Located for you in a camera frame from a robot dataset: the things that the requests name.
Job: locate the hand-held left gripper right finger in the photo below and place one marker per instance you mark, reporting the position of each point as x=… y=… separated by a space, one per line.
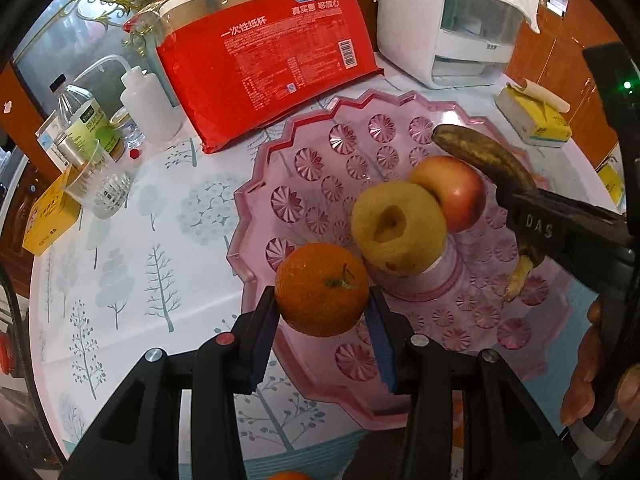
x=382 y=350

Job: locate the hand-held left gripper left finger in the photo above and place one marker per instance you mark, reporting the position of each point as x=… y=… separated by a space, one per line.
x=260 y=340

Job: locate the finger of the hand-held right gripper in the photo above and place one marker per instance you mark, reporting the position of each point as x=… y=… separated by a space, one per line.
x=585 y=207
x=540 y=230

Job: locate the large orange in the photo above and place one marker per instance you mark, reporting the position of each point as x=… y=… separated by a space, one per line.
x=320 y=290

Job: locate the overripe brown banana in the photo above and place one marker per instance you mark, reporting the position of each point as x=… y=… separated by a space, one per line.
x=480 y=152

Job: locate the pink plastic fruit tray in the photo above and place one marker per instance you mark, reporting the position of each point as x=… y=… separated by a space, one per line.
x=320 y=170

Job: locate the person's right hand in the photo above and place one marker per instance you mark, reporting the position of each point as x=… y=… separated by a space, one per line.
x=580 y=390

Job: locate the yellow packet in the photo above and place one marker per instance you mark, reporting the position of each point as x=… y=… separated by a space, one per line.
x=611 y=185

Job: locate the red apple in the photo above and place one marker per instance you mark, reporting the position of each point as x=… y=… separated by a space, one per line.
x=455 y=185

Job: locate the yellow tissue pack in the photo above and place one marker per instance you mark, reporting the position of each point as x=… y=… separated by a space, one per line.
x=530 y=120

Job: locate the yellow pear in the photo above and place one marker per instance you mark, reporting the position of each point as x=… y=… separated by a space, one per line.
x=425 y=240

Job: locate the small orange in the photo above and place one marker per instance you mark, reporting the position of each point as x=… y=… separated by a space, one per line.
x=290 y=476

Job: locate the wooden door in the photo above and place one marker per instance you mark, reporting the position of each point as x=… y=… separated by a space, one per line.
x=560 y=60

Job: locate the clear plastic measuring cup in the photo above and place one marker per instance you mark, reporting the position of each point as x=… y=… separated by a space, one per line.
x=100 y=195

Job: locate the yellow cardboard box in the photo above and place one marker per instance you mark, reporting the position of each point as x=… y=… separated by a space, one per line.
x=45 y=225

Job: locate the small clear jar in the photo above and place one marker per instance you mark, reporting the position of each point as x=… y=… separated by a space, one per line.
x=131 y=130

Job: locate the white countertop appliance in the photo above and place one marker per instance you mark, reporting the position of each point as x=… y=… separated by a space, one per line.
x=405 y=20

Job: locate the red plastic object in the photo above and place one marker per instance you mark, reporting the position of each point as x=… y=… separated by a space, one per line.
x=6 y=355

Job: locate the white squeeze wash bottle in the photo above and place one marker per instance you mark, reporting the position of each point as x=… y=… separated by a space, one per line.
x=145 y=105

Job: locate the clear bottle with green label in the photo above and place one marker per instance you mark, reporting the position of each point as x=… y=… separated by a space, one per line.
x=85 y=130

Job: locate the red paper cup pack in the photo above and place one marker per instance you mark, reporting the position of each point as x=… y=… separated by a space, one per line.
x=260 y=60

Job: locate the white blue carton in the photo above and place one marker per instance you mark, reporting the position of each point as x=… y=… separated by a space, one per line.
x=47 y=137

